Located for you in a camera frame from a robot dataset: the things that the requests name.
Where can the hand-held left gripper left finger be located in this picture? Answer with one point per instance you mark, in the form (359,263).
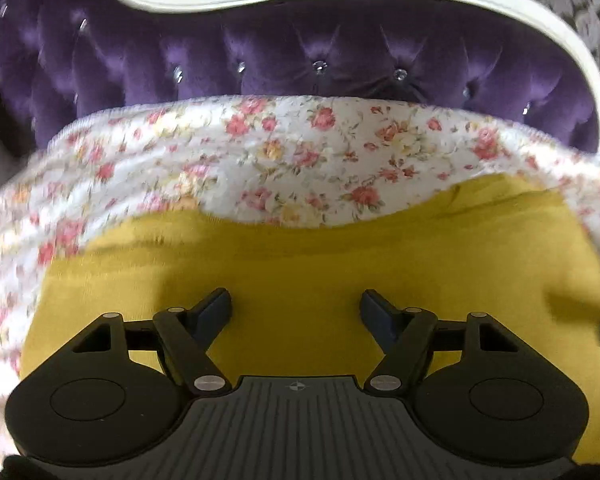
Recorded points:
(215,310)

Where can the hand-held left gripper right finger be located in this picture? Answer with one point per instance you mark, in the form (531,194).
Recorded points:
(377,312)

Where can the mustard yellow sweater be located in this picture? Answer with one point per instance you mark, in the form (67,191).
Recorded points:
(305,260)

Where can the floral bedspread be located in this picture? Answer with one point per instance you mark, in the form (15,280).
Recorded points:
(280,160)

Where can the grey cushion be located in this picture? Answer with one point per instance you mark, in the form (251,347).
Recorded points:
(0,155)

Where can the purple tufted velvet headboard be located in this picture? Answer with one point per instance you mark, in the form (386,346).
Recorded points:
(280,50)

